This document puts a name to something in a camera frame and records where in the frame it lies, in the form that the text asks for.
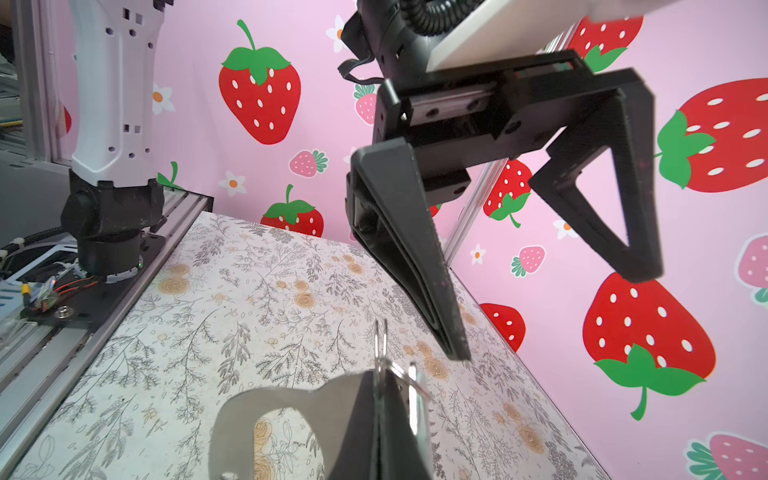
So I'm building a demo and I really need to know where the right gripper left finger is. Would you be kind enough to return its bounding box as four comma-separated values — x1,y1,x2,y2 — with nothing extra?
327,371,377,480

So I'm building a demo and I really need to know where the right aluminium corner post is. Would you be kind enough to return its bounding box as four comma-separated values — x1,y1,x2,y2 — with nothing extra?
443,20,579,266

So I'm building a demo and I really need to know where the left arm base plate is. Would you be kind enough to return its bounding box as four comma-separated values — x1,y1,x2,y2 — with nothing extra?
19,234,166,332

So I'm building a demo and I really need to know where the small silver key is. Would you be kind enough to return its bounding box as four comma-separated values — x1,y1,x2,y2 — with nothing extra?
390,362,432,440

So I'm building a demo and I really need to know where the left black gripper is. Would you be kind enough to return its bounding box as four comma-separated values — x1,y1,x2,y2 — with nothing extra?
345,52,663,361

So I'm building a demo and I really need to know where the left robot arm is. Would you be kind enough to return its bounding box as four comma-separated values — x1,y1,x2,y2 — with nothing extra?
61,1,663,360

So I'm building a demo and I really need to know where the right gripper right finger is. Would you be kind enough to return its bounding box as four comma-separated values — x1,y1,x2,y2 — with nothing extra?
377,371,431,479

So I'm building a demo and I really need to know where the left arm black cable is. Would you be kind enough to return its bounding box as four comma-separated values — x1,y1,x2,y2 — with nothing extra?
398,0,487,37

